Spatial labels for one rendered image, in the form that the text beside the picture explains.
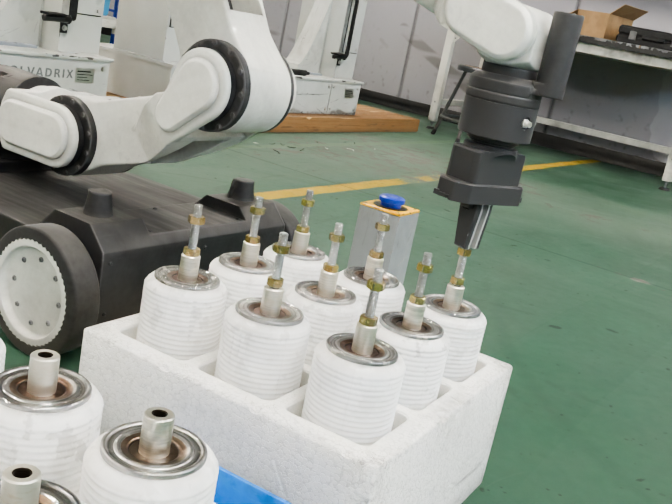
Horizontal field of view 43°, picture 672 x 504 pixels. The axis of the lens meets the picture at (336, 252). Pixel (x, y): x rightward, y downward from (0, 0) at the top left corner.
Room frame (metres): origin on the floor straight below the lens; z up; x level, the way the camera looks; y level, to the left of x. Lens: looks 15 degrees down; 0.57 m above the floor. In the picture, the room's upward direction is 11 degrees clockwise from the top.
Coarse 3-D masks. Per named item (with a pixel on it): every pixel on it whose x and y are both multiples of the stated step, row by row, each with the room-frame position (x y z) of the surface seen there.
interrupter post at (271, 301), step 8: (264, 288) 0.86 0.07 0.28; (280, 288) 0.87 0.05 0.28; (264, 296) 0.86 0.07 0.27; (272, 296) 0.86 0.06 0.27; (280, 296) 0.86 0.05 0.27; (264, 304) 0.86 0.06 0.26; (272, 304) 0.86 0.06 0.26; (280, 304) 0.86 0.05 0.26; (264, 312) 0.86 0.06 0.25; (272, 312) 0.86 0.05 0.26
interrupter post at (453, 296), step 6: (450, 282) 1.03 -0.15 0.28; (450, 288) 1.01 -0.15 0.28; (456, 288) 1.01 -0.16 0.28; (462, 288) 1.01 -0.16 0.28; (450, 294) 1.01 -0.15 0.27; (456, 294) 1.01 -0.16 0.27; (462, 294) 1.01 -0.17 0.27; (444, 300) 1.02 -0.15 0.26; (450, 300) 1.01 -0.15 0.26; (456, 300) 1.01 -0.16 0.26; (444, 306) 1.01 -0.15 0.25; (450, 306) 1.01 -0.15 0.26; (456, 306) 1.01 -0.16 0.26
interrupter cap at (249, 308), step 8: (240, 304) 0.87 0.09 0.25; (248, 304) 0.87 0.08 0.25; (256, 304) 0.88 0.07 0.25; (288, 304) 0.90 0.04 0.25; (240, 312) 0.84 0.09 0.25; (248, 312) 0.85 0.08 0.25; (256, 312) 0.86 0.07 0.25; (280, 312) 0.88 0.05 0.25; (288, 312) 0.88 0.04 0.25; (296, 312) 0.88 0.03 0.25; (256, 320) 0.83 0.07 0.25; (264, 320) 0.83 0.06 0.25; (272, 320) 0.84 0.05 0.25; (280, 320) 0.84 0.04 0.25; (288, 320) 0.85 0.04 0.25; (296, 320) 0.85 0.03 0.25
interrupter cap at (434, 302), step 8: (432, 296) 1.04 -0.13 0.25; (440, 296) 1.05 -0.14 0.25; (432, 304) 1.01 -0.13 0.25; (440, 304) 1.02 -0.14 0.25; (464, 304) 1.04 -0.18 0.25; (472, 304) 1.04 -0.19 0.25; (440, 312) 0.99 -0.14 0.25; (448, 312) 0.98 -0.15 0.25; (456, 312) 0.99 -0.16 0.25; (464, 312) 1.00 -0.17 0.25; (472, 312) 1.01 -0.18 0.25; (480, 312) 1.01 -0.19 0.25
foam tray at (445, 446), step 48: (96, 336) 0.88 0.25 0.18; (96, 384) 0.88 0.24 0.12; (144, 384) 0.84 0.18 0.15; (192, 384) 0.81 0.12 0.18; (480, 384) 0.96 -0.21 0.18; (240, 432) 0.78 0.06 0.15; (288, 432) 0.76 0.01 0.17; (432, 432) 0.82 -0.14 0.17; (480, 432) 0.99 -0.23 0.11; (288, 480) 0.75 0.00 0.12; (336, 480) 0.73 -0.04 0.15; (384, 480) 0.73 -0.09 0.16; (432, 480) 0.86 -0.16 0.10; (480, 480) 1.04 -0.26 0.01
